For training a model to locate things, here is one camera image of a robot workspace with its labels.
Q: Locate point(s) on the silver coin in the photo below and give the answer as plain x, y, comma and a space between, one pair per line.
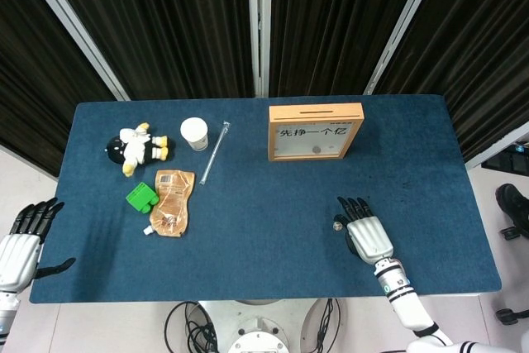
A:
337, 227
317, 149

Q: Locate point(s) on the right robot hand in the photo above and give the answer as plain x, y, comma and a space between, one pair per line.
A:
368, 237

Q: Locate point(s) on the grey chair base leg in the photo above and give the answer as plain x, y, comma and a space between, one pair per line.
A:
510, 232

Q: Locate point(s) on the black equipment box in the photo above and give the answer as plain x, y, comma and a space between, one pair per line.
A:
508, 160

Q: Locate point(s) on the blue velvet table cloth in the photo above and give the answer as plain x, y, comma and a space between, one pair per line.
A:
248, 237

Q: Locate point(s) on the clear wrapped drinking straw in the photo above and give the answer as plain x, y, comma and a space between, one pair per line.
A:
215, 152

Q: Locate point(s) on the black white plush toy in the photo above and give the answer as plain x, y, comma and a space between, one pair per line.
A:
136, 150

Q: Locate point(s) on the black chair caster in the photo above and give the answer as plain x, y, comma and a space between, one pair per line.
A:
508, 316

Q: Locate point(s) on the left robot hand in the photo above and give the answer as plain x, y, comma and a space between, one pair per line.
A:
18, 254

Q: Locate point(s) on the white paper cup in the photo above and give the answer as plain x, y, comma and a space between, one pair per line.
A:
194, 132

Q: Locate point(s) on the black shoe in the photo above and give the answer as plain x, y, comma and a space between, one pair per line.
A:
512, 204

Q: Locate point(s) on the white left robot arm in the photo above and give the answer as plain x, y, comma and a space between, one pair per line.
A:
6, 311

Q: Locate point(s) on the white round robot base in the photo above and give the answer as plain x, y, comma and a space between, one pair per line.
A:
258, 336

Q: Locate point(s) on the grey partition frame post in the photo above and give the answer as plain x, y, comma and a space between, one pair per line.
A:
496, 147
406, 18
73, 26
254, 18

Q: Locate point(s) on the black pleated curtain panel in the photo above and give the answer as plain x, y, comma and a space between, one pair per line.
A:
165, 26
475, 39
33, 80
330, 10

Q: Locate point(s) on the green toy building block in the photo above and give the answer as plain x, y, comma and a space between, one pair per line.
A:
138, 198

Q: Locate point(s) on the wooden glass-front coin box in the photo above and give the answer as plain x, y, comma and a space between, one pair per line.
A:
289, 115

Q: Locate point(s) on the orange spout drink pouch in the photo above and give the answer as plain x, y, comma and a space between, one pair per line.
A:
171, 204

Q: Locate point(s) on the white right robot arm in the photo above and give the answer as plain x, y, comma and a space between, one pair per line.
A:
407, 307

